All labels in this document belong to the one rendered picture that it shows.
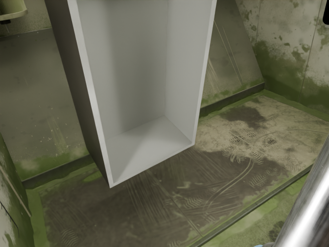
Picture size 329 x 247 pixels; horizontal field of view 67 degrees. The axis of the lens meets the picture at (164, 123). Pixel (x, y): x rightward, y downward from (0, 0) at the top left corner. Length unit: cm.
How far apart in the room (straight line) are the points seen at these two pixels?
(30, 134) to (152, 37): 129
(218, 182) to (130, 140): 76
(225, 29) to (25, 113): 222
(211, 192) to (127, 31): 123
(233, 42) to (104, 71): 199
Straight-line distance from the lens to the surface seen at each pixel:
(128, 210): 186
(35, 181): 226
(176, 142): 164
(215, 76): 280
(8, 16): 202
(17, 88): 229
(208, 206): 182
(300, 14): 284
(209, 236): 169
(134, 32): 138
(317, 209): 52
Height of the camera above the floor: 147
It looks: 33 degrees down
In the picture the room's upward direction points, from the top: 6 degrees counter-clockwise
